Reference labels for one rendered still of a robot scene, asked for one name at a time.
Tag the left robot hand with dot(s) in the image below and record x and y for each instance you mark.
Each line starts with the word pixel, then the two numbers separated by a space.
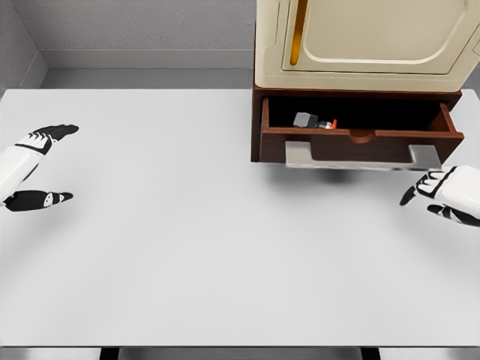
pixel 22 157

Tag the brown wooden drawer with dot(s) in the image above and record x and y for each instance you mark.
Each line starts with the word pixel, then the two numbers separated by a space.
pixel 360 146

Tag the cream cabinet with brown base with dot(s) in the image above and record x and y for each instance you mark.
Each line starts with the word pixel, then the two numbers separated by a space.
pixel 360 41

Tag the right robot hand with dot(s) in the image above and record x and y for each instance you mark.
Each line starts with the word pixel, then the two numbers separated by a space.
pixel 455 185

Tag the grey switch with red tip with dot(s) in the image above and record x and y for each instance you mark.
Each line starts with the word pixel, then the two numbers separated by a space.
pixel 311 121

